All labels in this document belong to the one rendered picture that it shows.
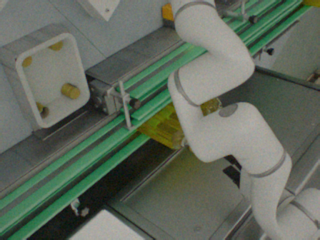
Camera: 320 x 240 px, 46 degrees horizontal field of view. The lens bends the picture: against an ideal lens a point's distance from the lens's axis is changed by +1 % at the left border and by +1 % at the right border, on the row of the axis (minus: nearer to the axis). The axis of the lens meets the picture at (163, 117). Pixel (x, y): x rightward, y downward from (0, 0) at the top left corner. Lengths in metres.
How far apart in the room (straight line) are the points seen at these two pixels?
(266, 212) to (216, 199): 0.37
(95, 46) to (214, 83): 0.58
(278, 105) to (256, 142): 0.84
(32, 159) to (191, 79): 0.54
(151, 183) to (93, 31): 0.49
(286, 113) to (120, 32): 0.67
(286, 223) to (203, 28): 0.41
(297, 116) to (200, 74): 0.81
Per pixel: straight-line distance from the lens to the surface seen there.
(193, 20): 0.70
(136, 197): 1.14
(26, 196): 1.02
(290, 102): 1.53
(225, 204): 1.11
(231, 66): 0.68
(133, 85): 1.12
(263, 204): 0.76
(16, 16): 1.04
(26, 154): 1.10
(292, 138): 1.37
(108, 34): 1.23
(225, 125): 0.67
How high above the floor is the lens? 1.64
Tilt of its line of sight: 34 degrees down
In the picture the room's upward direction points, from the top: 115 degrees clockwise
